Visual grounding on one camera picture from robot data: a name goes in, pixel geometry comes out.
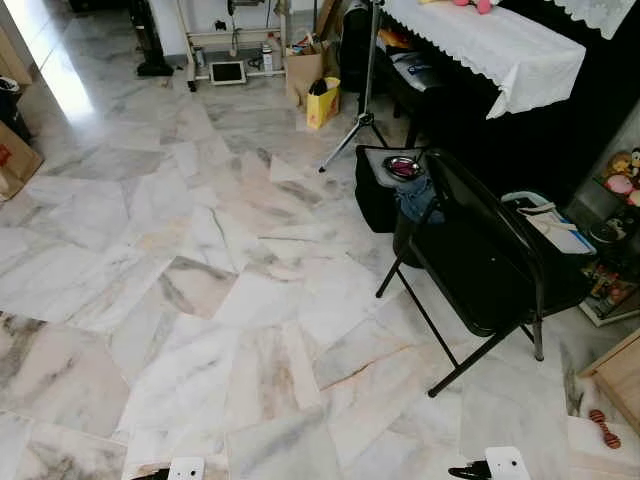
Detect glass display shelf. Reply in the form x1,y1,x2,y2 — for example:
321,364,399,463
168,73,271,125
563,148,640,328

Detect colourful books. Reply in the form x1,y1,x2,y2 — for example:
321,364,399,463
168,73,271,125
584,261,637,312

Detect round pink plush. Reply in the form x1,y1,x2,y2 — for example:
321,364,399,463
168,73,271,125
604,175,637,197

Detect orange plush bear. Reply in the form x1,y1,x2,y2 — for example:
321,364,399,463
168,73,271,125
608,151,635,179

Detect white tote bag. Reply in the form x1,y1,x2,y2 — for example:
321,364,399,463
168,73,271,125
501,189,599,256

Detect black upright piano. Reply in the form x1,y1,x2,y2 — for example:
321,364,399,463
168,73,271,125
340,0,640,206

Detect light wooden cabinet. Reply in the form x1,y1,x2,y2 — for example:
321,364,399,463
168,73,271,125
579,329,640,433

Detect black folding chair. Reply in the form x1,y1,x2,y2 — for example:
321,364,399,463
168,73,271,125
376,147,593,398

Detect red dumbbell toy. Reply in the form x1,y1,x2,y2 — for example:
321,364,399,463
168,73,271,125
587,408,623,450

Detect blue denim cloth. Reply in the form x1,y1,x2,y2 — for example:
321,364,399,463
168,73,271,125
394,177,445,226

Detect small white lace runner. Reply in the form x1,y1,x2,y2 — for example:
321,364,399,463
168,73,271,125
545,0,638,40

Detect white lace tablecloth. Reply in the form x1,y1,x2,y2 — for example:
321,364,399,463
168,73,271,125
380,0,588,120

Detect metal bowl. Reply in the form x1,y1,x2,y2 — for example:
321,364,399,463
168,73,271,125
384,156,422,182

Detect grey metal tripod stand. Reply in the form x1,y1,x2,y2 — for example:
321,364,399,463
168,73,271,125
318,0,392,174

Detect yellow shopping bag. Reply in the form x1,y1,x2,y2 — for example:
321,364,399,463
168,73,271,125
305,78,342,131

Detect brown paper bag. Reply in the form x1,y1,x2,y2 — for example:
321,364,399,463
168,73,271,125
284,38,332,109

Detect white framed tablet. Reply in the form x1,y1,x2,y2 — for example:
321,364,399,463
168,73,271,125
208,61,248,87

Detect white metal rack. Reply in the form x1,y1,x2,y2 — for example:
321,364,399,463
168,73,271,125
177,0,287,92

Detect black upright stand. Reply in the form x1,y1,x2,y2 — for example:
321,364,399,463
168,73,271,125
128,0,174,78

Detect brown cardboard box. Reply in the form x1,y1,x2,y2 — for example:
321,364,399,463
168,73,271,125
0,118,46,202

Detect black bin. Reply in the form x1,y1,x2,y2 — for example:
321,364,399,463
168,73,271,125
0,77,32,143

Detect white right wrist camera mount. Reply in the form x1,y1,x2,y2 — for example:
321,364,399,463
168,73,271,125
484,446,532,480

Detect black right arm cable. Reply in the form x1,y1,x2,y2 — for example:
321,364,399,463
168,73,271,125
447,459,493,480

